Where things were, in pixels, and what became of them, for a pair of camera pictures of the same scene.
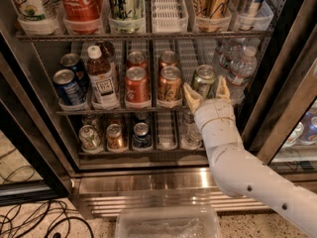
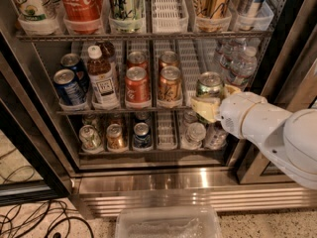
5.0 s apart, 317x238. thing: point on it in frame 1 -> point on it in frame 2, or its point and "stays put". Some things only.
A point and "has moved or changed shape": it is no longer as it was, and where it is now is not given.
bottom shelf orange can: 115,138 stays put
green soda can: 203,80 has moved or changed shape
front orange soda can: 169,87 stays put
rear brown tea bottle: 108,51 stays put
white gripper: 214,110 -> 234,114
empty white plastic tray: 168,9 stays put
